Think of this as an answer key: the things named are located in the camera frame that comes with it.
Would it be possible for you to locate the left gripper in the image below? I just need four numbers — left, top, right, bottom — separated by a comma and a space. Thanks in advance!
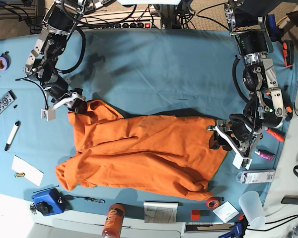
206, 114, 263, 158

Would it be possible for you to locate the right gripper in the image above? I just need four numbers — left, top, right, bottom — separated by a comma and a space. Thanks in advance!
48, 88, 87, 115

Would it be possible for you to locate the orange t-shirt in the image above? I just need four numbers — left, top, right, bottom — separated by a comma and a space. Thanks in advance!
55, 100, 226, 201

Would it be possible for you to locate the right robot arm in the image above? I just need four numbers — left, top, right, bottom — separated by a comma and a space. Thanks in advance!
22, 0, 90, 117

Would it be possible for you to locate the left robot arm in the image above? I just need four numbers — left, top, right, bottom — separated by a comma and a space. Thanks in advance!
207, 0, 292, 159

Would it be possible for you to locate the packaged item in blister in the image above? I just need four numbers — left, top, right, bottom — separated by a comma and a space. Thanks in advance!
236, 169, 275, 184

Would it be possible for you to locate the purple glue tube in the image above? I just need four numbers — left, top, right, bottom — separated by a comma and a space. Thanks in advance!
254, 150, 275, 161

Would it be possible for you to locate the red tape roll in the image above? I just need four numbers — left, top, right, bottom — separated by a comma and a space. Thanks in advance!
206, 197, 222, 210

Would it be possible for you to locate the red screwdriver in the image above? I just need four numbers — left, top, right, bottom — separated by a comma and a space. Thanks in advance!
265, 127, 285, 142

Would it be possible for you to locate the white marker pen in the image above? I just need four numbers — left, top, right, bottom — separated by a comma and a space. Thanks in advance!
4, 120, 21, 151

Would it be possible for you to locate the translucent plastic cup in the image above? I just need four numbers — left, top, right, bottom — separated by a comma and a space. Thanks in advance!
238, 191, 266, 229

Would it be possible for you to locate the grey remote control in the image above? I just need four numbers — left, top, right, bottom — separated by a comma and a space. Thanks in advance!
0, 90, 16, 114

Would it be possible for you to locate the white square card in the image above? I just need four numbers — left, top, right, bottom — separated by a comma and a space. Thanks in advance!
213, 201, 239, 223

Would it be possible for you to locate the blue table cloth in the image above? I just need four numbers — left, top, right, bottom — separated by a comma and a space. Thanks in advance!
0, 28, 298, 222

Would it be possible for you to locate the red cube block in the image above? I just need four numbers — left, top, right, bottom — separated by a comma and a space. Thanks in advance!
190, 210, 201, 221

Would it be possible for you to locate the orange black utility knife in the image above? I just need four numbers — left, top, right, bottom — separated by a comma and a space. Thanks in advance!
284, 106, 293, 121

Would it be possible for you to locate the white paper card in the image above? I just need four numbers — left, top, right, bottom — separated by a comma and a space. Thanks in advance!
11, 155, 44, 186

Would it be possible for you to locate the purple tape roll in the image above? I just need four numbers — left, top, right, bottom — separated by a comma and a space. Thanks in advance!
0, 51, 11, 71

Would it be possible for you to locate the blue clamp bottom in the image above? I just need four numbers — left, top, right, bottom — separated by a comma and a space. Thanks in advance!
219, 214, 249, 238

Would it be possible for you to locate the blue clamp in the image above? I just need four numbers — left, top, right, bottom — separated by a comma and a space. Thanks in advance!
219, 214, 249, 238
265, 14, 278, 42

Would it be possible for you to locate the small yellow battery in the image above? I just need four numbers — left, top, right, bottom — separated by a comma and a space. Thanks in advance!
14, 173, 25, 178

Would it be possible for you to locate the black adapter box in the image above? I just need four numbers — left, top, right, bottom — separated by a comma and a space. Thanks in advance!
281, 196, 298, 205

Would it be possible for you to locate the grey patterned notebook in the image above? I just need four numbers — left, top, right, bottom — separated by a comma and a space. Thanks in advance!
144, 201, 178, 224

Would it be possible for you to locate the blue box with knob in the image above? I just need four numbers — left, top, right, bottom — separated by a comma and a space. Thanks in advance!
31, 188, 66, 216

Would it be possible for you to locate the orange black clamp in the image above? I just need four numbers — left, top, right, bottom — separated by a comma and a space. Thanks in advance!
283, 40, 295, 68

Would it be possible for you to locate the orange drink bottle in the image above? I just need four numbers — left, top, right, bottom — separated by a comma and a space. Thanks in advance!
102, 204, 125, 238

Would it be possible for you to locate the blue clamp top right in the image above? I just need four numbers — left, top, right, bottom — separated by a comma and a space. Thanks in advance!
265, 14, 278, 42

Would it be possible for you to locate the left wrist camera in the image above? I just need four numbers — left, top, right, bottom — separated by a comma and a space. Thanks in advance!
232, 154, 252, 170

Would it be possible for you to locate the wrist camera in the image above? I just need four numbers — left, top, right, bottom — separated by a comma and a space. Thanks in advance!
232, 154, 252, 170
41, 109, 56, 121

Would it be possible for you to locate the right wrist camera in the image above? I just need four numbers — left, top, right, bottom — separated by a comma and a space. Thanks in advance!
41, 109, 56, 121

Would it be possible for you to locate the black cable tie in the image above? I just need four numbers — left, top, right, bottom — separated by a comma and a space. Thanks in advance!
33, 185, 59, 194

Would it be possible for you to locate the black lanyard with carabiner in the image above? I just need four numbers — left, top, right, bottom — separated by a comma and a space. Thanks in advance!
63, 194, 106, 204

